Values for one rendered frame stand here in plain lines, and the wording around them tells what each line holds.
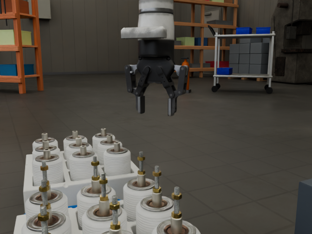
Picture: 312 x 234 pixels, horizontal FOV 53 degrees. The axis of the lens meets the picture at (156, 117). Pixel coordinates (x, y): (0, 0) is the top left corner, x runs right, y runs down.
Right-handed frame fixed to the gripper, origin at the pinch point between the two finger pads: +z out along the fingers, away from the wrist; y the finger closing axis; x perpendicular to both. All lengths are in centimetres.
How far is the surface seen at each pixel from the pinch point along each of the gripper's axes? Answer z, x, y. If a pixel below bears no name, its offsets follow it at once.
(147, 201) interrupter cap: 21.9, 0.1, 2.1
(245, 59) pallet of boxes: -4, -787, 83
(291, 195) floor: 47, -77, -30
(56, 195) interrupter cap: 21.9, 5.7, 23.5
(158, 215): 22.5, 3.9, -2.2
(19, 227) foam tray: 29.2, 10.7, 31.0
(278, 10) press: -112, -725, 9
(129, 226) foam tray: 29.2, 0.2, 6.9
